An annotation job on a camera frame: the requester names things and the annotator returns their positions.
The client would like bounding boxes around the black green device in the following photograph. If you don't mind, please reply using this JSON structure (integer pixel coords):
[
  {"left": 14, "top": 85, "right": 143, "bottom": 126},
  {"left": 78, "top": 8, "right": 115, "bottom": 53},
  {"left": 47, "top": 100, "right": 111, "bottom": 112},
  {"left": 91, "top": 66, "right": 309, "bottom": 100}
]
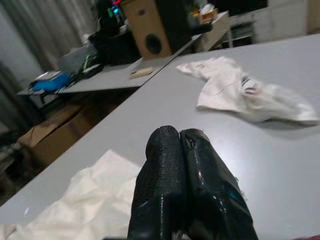
[{"left": 79, "top": 55, "right": 105, "bottom": 79}]

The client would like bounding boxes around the black storage crate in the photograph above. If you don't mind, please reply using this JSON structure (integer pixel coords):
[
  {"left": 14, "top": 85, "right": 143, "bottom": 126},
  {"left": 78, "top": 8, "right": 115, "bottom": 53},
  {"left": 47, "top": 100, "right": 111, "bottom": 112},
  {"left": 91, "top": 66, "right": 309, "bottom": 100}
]
[{"left": 89, "top": 29, "right": 144, "bottom": 66}]

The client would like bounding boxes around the clear plastic container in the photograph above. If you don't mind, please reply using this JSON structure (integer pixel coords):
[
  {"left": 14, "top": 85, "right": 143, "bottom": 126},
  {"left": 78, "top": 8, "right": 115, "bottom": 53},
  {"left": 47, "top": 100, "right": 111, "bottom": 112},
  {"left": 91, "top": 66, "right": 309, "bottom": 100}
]
[{"left": 61, "top": 46, "right": 98, "bottom": 74}]

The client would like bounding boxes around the brown cardboard carton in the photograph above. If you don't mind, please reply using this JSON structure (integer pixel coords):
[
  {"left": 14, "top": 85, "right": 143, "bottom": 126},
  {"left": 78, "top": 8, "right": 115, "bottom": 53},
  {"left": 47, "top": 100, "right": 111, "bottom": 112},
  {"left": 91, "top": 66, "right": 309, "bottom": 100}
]
[{"left": 16, "top": 104, "right": 103, "bottom": 172}]

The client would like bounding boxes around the white t-shirt small print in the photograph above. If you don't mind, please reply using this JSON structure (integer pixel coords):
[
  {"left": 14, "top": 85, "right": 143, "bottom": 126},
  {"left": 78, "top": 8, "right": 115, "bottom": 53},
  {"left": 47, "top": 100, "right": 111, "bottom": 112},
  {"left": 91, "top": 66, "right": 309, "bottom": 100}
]
[{"left": 176, "top": 56, "right": 319, "bottom": 126}]

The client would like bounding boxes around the light grey curtain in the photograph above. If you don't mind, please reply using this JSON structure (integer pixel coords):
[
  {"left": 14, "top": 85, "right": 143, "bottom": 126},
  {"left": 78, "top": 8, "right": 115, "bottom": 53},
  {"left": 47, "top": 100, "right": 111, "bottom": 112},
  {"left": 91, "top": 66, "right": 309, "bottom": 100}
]
[{"left": 0, "top": 0, "right": 101, "bottom": 76}]

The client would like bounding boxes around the orange white tissue box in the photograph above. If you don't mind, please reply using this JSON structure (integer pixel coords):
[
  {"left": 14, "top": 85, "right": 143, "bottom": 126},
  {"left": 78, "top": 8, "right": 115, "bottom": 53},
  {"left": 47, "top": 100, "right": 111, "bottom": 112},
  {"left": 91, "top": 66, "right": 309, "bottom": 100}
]
[{"left": 199, "top": 4, "right": 219, "bottom": 23}]

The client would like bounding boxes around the small wooden block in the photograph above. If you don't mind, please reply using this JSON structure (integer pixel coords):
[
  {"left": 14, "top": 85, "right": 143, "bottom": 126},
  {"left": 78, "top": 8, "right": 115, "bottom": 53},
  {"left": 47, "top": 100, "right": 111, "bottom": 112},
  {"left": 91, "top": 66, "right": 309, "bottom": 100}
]
[{"left": 129, "top": 66, "right": 154, "bottom": 80}]

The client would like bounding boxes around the grey work table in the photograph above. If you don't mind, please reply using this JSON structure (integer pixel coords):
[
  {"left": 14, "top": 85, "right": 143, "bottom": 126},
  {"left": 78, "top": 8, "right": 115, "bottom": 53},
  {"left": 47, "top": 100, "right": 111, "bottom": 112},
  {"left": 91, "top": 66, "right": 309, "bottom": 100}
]
[{"left": 15, "top": 11, "right": 231, "bottom": 97}]

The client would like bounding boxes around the blue bag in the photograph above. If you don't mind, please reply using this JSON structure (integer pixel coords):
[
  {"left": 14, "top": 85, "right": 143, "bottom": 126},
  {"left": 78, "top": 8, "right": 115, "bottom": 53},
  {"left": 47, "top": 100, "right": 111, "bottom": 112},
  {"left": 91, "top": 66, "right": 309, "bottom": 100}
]
[{"left": 31, "top": 72, "right": 70, "bottom": 93}]

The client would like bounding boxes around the black cylinder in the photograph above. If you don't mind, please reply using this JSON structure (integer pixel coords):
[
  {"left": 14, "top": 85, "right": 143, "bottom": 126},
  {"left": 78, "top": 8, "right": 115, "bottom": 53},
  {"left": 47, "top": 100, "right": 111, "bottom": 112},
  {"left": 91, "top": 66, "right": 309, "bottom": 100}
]
[{"left": 191, "top": 23, "right": 214, "bottom": 34}]

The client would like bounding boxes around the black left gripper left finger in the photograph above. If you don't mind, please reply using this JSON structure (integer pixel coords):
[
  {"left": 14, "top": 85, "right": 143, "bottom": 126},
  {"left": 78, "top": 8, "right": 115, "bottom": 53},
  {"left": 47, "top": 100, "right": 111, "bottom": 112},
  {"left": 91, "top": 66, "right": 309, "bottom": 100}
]
[{"left": 127, "top": 125, "right": 188, "bottom": 240}]

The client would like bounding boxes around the black box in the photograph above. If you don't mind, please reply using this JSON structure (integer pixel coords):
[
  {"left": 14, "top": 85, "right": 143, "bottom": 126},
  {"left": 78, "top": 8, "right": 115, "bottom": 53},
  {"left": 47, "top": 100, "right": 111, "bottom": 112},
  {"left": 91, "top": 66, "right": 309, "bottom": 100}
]
[{"left": 157, "top": 0, "right": 199, "bottom": 52}]

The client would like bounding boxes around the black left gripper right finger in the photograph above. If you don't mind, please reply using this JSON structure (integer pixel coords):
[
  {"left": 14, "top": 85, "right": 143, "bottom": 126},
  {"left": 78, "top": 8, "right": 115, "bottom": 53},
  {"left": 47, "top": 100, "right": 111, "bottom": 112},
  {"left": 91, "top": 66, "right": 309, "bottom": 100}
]
[{"left": 179, "top": 128, "right": 260, "bottom": 240}]

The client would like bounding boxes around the white low cabinet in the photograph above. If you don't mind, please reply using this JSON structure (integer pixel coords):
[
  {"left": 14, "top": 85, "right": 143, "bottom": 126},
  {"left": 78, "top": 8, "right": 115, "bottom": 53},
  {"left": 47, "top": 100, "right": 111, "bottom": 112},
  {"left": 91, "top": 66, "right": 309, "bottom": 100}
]
[{"left": 229, "top": 0, "right": 320, "bottom": 44}]

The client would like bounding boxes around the cream white garment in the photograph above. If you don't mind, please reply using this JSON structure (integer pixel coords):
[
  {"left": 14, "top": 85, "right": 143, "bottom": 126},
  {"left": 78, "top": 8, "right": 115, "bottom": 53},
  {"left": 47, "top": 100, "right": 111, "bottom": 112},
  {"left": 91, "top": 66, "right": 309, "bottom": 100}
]
[{"left": 0, "top": 149, "right": 141, "bottom": 240}]

